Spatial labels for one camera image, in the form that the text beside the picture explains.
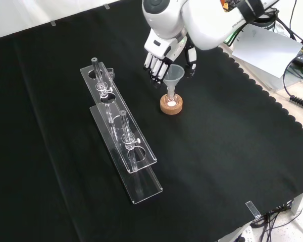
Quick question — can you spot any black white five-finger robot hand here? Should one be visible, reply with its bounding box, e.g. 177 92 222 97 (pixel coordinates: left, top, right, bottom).
143 30 198 84

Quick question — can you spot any clear plastic funnel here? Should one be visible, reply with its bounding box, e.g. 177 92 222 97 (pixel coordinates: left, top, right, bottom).
163 64 185 101

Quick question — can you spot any clear round-bottom flask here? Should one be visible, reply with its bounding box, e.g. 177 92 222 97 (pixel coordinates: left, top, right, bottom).
164 88 180 108

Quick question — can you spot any clear acrylic funnel stand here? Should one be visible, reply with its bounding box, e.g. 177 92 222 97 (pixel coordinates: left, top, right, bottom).
80 57 164 205

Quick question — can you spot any white paper sheet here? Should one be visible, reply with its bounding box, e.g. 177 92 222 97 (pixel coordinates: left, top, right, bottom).
232 24 303 79

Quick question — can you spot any black bench cloth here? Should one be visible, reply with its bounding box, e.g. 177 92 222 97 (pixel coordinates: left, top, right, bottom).
0 0 303 242

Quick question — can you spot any white power strip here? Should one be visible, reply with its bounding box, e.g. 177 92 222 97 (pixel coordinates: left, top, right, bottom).
238 225 256 242

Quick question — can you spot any grey table leg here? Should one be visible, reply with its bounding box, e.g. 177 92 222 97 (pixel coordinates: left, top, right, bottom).
290 191 303 215

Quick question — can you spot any brown cork ring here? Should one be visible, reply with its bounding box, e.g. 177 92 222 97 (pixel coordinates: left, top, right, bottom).
160 93 184 115

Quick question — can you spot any black looped cable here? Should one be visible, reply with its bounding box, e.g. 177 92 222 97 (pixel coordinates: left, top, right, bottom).
282 56 303 98

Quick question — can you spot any black coiled cable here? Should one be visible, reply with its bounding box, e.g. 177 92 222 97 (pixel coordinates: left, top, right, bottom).
289 94 303 110

